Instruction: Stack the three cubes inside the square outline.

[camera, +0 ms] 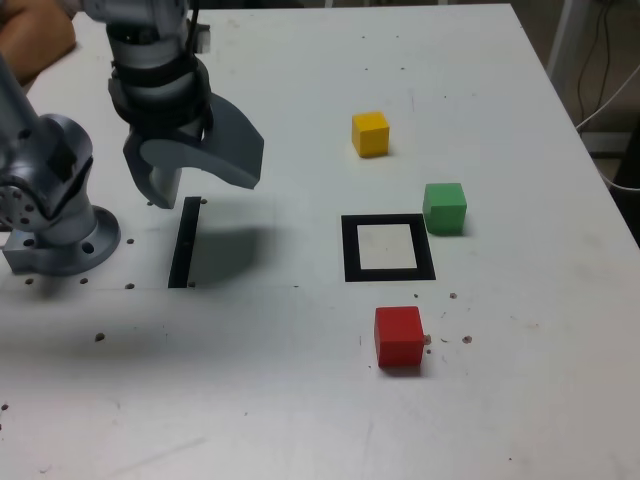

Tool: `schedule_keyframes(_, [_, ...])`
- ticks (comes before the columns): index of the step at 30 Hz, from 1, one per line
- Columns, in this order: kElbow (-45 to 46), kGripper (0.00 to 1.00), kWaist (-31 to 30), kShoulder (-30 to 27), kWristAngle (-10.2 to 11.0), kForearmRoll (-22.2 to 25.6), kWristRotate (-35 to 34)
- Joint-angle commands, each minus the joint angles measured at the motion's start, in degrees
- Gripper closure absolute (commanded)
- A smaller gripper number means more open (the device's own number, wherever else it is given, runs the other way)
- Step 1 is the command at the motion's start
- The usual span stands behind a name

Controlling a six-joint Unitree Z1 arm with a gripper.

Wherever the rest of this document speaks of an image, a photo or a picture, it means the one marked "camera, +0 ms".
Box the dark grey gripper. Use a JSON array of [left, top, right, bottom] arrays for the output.
[[123, 91, 265, 210]]

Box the yellow cube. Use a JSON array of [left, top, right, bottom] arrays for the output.
[[351, 110, 391, 159]]

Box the green cube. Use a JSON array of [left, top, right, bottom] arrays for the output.
[[422, 182, 468, 236]]

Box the red cube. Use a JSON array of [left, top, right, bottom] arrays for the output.
[[374, 305, 427, 370]]

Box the black tape square outline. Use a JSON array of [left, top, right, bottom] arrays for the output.
[[340, 213, 437, 283]]

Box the black tape strip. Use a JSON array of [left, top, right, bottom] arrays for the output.
[[167, 196, 202, 290]]

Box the white metal frame post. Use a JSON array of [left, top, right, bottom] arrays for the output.
[[546, 0, 584, 76]]

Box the black hanging cable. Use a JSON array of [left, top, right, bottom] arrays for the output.
[[576, 0, 616, 121]]

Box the white cable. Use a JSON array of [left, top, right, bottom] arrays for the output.
[[577, 62, 640, 192]]

